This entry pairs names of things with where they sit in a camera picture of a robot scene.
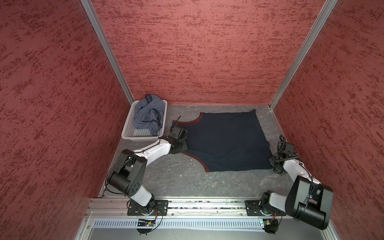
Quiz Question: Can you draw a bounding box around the navy tank top red trim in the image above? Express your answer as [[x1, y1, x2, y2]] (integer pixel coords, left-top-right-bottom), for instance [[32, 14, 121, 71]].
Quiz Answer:
[[177, 110, 273, 173]]

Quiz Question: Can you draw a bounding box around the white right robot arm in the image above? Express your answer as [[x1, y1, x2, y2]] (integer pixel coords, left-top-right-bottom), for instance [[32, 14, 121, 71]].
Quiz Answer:
[[259, 159, 334, 230]]

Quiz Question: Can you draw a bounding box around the white plastic laundry basket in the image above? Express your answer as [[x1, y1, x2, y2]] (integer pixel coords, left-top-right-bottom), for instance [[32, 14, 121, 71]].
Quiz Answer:
[[121, 100, 168, 142]]

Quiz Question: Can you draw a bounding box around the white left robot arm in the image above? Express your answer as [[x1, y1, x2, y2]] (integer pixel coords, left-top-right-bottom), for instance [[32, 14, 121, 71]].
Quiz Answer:
[[105, 137, 187, 215]]

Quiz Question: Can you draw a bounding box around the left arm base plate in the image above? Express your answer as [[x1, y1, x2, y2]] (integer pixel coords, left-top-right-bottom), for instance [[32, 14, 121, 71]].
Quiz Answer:
[[127, 200, 169, 217]]

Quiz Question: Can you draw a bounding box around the aluminium front rail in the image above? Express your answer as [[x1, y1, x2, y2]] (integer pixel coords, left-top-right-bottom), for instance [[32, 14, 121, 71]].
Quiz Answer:
[[85, 197, 326, 218]]

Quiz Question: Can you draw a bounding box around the right circuit board with wires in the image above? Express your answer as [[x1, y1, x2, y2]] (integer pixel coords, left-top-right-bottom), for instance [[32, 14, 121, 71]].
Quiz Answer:
[[264, 219, 280, 235]]

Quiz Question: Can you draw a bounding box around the left circuit board with wires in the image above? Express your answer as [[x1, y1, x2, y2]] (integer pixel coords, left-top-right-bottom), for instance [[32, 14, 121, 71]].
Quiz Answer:
[[136, 219, 158, 235]]

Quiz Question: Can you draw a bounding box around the circuit board with wires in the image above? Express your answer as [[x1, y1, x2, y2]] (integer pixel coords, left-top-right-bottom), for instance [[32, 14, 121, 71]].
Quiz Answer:
[[136, 219, 158, 235], [264, 219, 280, 235]]

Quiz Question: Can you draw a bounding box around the aluminium corner post left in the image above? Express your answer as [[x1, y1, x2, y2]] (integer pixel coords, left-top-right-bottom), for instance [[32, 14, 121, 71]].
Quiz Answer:
[[81, 0, 134, 104]]

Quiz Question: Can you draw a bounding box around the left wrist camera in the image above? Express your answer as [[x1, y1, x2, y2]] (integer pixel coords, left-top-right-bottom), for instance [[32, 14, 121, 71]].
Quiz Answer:
[[169, 125, 187, 141]]

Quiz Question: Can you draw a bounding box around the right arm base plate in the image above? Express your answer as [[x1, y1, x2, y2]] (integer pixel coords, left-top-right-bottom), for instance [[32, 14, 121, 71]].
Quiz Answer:
[[245, 200, 286, 217]]

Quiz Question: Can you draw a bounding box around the aluminium corner post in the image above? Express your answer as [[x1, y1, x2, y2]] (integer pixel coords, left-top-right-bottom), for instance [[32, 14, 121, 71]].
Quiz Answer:
[[81, 0, 134, 104], [269, 0, 338, 112]]

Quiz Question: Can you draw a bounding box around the grey-blue tank top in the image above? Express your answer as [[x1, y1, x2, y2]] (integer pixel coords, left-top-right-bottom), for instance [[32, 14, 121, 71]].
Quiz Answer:
[[133, 94, 166, 136]]

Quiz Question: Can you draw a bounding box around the slotted white cable duct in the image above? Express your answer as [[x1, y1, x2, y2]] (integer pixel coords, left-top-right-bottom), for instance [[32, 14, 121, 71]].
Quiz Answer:
[[92, 218, 264, 232]]

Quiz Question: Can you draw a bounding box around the aluminium corner post right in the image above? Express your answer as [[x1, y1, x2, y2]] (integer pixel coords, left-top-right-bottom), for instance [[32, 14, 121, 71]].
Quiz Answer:
[[269, 0, 338, 112]]

